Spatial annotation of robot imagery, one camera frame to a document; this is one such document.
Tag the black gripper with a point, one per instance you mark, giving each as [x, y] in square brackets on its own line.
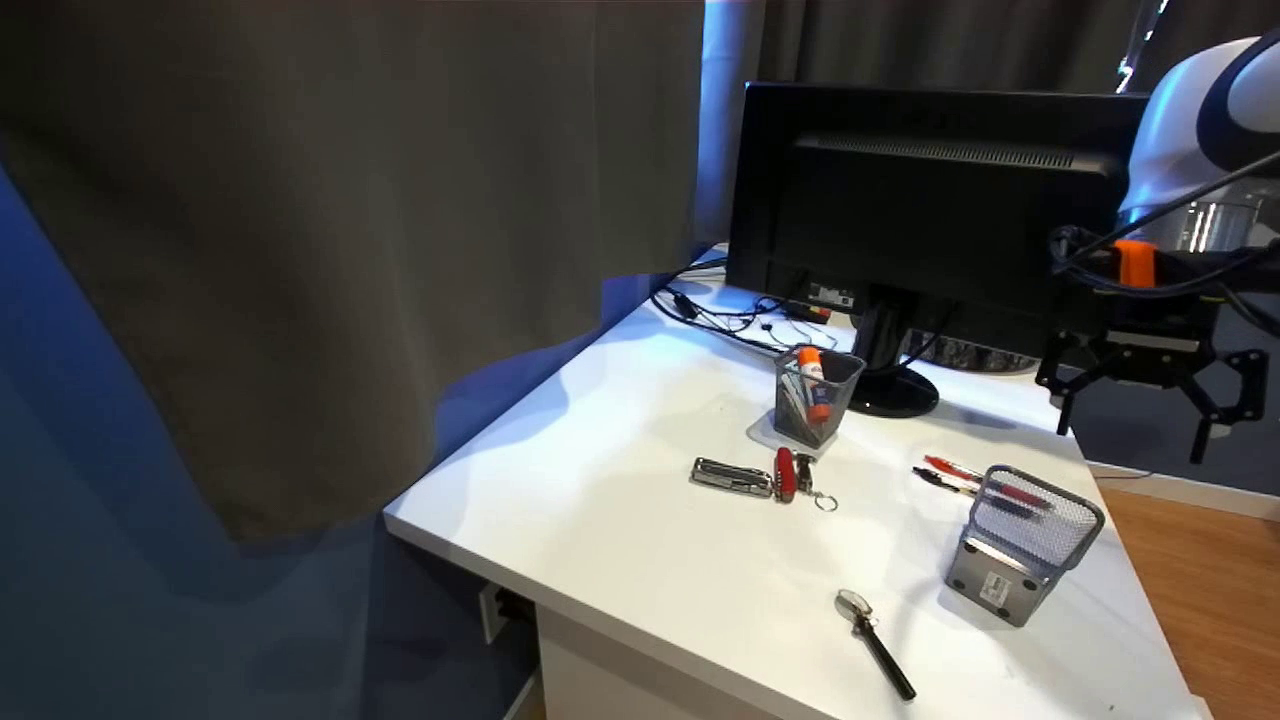
[1146, 357]

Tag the red pen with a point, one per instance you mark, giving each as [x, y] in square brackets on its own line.
[993, 483]

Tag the large gray mesh pen holder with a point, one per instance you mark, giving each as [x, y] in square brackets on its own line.
[1020, 560]

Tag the black monitor stand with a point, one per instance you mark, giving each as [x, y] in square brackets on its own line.
[885, 380]

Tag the black computer monitor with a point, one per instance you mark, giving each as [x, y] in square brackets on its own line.
[935, 202]

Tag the orange capped glue stick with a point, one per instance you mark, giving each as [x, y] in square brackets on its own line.
[810, 363]

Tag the red pocket knife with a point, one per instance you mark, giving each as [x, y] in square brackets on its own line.
[785, 472]

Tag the dark gray curtain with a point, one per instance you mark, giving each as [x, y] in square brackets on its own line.
[935, 40]

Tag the white desk base cabinet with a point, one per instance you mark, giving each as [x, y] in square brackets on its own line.
[602, 675]

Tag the large gray-brown curtain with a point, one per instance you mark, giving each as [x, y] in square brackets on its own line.
[334, 243]

